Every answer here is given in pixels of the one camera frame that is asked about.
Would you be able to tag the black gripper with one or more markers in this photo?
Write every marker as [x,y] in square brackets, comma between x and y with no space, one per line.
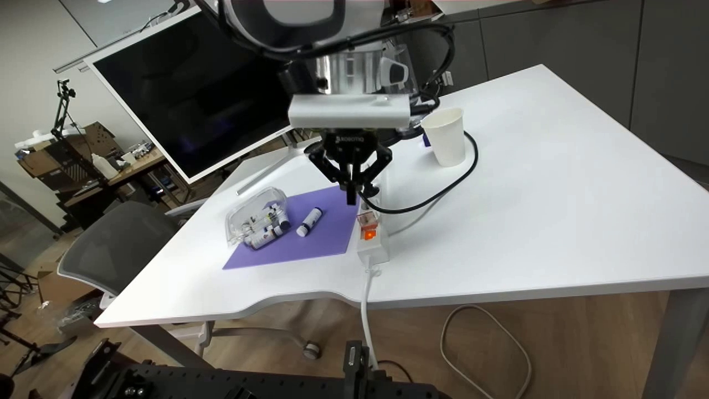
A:
[350,157]

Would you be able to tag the white power strip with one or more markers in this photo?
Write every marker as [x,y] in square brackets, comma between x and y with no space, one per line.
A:
[371,244]

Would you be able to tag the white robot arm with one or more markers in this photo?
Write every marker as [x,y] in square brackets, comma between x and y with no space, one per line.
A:
[344,75]

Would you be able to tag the white tube on mat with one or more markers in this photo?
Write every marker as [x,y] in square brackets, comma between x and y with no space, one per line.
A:
[308,223]

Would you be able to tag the purple mat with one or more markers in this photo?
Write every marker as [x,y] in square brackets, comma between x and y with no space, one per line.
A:
[328,238]

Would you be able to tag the clear plastic container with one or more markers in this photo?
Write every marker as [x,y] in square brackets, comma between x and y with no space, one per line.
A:
[258,219]

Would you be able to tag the white paper cup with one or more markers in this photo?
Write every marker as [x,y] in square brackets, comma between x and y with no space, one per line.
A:
[443,130]

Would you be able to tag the white computer monitor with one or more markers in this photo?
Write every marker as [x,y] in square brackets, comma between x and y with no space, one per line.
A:
[197,96]

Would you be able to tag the grey office chair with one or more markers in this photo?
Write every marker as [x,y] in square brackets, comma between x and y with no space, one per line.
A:
[114,248]

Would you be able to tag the wooden cluttered side desk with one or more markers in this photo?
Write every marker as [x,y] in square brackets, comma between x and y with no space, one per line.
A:
[90,172]

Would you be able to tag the black perforated breadboard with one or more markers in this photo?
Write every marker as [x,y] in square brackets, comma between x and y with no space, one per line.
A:
[112,376]

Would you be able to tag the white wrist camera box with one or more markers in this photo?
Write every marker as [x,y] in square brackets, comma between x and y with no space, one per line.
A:
[348,112]

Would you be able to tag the black camera tripod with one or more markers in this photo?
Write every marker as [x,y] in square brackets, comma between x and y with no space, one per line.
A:
[62,113]

